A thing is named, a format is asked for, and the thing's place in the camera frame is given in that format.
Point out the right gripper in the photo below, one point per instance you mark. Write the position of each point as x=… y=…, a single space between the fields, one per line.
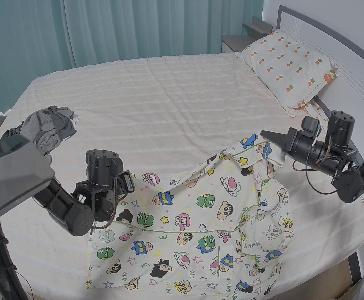
x=306 y=150

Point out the white printed pyjama top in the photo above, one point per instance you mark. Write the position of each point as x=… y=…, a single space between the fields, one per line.
x=194 y=230

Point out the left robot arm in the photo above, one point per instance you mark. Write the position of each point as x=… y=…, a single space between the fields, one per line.
x=13 y=173

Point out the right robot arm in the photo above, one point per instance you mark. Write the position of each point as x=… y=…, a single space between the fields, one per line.
x=350 y=180

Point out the bed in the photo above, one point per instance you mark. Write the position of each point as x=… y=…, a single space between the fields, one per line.
x=169 y=105

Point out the pile of clothes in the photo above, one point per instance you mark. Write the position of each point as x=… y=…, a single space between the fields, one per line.
x=52 y=127

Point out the white printed pillow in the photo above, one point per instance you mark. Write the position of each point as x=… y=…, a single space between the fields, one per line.
x=288 y=70

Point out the grey bedside table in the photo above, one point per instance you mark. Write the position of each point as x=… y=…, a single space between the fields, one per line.
x=235 y=42

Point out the pale wooden bedside table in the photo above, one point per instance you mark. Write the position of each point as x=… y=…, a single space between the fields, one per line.
x=358 y=291

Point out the blue-green curtain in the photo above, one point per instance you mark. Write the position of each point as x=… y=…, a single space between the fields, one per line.
x=122 y=20

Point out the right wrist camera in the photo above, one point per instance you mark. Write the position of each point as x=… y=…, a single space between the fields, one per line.
x=310 y=125

